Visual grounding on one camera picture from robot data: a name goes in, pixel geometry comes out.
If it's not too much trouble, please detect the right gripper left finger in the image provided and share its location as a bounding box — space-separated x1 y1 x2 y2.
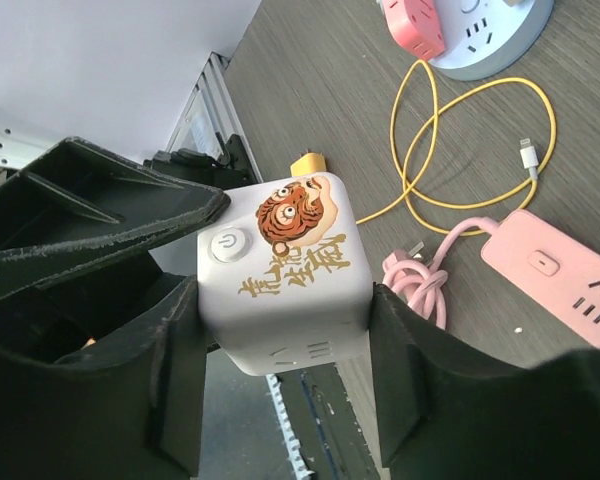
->
0 277 206 479

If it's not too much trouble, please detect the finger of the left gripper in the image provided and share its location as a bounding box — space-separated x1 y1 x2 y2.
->
0 137 230 301

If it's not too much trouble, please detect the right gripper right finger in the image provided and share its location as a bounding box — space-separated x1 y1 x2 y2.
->
369 284 600 479

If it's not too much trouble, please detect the pink cord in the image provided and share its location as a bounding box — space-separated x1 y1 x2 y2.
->
382 215 506 331

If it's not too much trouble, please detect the pink power strip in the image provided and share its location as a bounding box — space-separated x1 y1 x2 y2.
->
481 210 600 348

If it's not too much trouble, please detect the white cube socket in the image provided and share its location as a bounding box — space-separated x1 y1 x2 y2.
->
197 172 373 376

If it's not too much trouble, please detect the red pink charger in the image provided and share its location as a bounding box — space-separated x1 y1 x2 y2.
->
378 0 446 61

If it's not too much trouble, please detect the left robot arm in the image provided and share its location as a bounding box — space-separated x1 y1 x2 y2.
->
0 109 230 301

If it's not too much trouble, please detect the yellow charger block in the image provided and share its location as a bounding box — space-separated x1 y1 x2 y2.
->
290 151 328 177

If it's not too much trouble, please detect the round light blue socket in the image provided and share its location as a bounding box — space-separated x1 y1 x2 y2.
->
428 0 554 81

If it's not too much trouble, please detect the black mounting base plate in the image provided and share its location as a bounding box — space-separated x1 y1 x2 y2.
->
143 134 259 190

